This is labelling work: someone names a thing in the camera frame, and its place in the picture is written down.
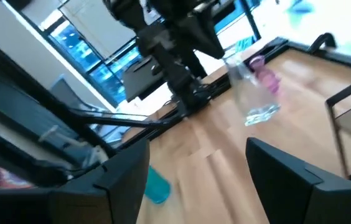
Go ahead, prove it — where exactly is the clear conical glass vase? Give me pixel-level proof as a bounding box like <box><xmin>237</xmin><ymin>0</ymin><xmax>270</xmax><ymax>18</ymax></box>
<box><xmin>224</xmin><ymin>49</ymin><xmax>282</xmax><ymax>128</ymax></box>

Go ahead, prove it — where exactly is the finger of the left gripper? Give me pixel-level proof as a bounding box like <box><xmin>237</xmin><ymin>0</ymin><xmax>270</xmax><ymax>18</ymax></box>
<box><xmin>178</xmin><ymin>17</ymin><xmax>226</xmax><ymax>60</ymax></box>

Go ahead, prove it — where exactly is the blue textured glass vase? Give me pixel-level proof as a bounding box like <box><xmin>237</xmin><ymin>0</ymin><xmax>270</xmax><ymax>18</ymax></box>
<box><xmin>144</xmin><ymin>164</ymin><xmax>172</xmax><ymax>205</ymax></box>

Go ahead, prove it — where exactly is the window with black frame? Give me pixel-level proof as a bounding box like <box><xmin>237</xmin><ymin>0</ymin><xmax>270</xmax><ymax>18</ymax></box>
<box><xmin>43</xmin><ymin>18</ymin><xmax>144</xmax><ymax>106</ymax></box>

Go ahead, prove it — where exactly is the black metal rig frame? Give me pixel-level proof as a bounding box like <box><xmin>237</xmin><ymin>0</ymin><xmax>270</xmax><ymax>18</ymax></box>
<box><xmin>0</xmin><ymin>29</ymin><xmax>351</xmax><ymax>156</ymax></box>

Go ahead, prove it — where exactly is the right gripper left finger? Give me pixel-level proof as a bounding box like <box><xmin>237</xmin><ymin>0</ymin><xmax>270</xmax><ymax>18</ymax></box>
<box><xmin>93</xmin><ymin>139</ymin><xmax>151</xmax><ymax>224</ymax></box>

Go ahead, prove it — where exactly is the small pink glass vase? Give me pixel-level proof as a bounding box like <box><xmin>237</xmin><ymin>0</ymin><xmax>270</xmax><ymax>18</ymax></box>
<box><xmin>249</xmin><ymin>55</ymin><xmax>284</xmax><ymax>96</ymax></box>

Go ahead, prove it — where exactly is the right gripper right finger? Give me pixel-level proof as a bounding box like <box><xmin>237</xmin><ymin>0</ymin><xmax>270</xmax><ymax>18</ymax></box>
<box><xmin>246</xmin><ymin>138</ymin><xmax>351</xmax><ymax>224</ymax></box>

